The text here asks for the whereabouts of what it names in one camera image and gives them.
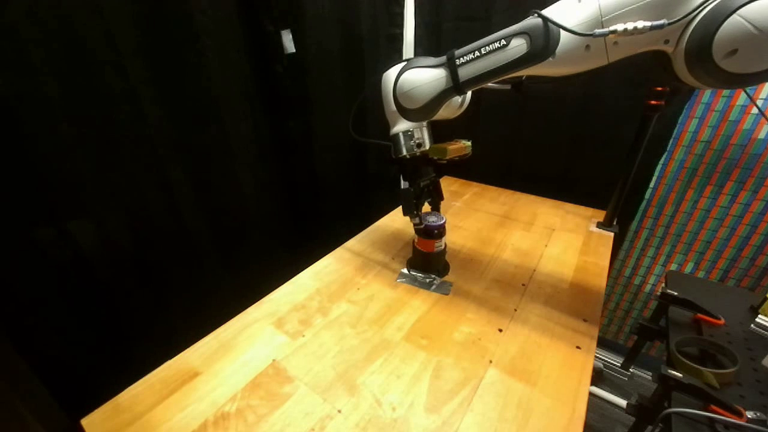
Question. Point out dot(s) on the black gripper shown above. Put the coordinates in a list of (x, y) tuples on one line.
[(421, 172)]

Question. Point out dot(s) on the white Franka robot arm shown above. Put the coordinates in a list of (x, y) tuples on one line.
[(561, 44)]

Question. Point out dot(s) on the white vertical pole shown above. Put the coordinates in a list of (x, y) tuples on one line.
[(409, 27)]

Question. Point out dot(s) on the small white tag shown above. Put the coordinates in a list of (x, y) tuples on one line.
[(289, 43)]

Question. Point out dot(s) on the black tripod stand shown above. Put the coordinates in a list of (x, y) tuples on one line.
[(637, 159)]

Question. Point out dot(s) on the colourful striped cloth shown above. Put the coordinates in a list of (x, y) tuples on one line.
[(705, 218)]

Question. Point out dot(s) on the black clamp with orange trigger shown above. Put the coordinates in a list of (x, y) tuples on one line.
[(680, 320), (688, 399)]

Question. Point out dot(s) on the roll of tape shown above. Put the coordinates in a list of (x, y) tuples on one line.
[(705, 362)]

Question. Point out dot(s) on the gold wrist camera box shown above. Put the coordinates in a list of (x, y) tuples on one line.
[(453, 151)]

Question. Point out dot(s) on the grey metal base plate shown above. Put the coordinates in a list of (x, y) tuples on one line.
[(424, 283)]

